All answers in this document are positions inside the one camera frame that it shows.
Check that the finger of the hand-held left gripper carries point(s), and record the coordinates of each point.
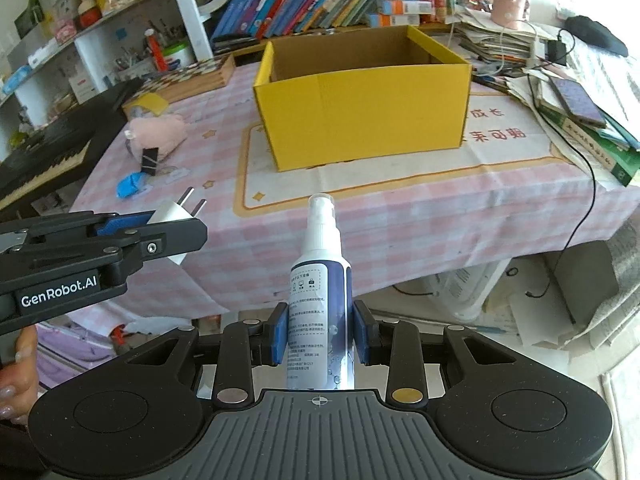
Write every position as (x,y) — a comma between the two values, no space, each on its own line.
(170,240)
(120,224)

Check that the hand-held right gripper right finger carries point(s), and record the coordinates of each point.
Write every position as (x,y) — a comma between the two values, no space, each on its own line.
(362,335)

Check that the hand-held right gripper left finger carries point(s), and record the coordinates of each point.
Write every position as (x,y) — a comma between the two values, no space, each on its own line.
(276,335)

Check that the white plug adapter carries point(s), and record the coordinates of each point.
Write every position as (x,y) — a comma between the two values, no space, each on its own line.
(170,212)

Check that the white blue spray bottle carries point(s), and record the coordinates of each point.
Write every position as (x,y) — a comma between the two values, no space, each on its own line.
(310,280)

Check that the pink plush toy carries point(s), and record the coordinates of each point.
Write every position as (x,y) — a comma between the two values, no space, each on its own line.
(160,132)

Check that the yellow tape roll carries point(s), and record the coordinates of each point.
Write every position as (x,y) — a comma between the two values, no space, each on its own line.
(147,102)

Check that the yellow cardboard box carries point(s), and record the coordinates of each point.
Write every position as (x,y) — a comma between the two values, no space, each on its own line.
(360,110)

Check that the pink checkered cloth desktop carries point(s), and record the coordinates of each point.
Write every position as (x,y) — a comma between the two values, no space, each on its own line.
(400,210)

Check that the person's left hand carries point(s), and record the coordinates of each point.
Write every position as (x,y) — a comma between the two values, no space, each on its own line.
(20,375)

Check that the blue toy car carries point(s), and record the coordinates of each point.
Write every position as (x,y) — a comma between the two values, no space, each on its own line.
(130,185)

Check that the purple cloth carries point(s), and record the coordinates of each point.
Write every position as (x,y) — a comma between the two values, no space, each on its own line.
(65,355)

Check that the black binder clip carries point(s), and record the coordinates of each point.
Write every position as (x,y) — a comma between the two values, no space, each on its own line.
(149,160)

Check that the black electric keyboard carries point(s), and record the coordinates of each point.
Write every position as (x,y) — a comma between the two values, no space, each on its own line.
(60,135)

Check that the white plastic basket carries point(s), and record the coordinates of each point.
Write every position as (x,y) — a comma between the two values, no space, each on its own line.
(465,285)

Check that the white box red label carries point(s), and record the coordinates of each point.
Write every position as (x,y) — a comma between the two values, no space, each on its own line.
(81,89)

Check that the pen holder with pens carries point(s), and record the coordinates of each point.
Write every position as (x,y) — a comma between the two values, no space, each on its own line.
(132,62)

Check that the wooden chessboard box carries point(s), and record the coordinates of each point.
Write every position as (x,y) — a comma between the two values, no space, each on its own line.
(200,72)

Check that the red white tube bottle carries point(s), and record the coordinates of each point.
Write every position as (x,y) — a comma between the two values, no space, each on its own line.
(156,52)

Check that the white jar green lid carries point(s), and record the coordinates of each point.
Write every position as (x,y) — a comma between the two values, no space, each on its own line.
(179,55)

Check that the red white round bottle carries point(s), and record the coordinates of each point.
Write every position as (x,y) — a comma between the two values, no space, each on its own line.
(88,12)

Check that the white shelf unit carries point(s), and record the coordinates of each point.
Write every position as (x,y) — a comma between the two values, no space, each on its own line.
(192,10)

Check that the row of colourful children's books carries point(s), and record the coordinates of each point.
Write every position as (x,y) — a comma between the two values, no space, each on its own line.
(310,0)

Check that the green book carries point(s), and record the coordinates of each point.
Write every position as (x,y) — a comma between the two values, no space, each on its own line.
(615,165)

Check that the orange white small box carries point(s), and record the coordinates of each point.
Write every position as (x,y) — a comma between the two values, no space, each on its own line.
(395,20)
(407,7)

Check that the purple patterned notebook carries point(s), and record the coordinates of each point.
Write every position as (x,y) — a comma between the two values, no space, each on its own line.
(577,100)

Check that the pile of papers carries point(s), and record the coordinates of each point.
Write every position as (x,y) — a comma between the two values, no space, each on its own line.
(495,45)

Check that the black power adapter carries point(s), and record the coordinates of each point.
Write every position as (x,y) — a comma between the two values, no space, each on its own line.
(556,51)

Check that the white printed paper sheets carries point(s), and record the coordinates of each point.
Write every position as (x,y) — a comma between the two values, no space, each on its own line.
(610,75)

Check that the black rounded object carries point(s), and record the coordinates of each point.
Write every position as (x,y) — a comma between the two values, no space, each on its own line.
(595,35)

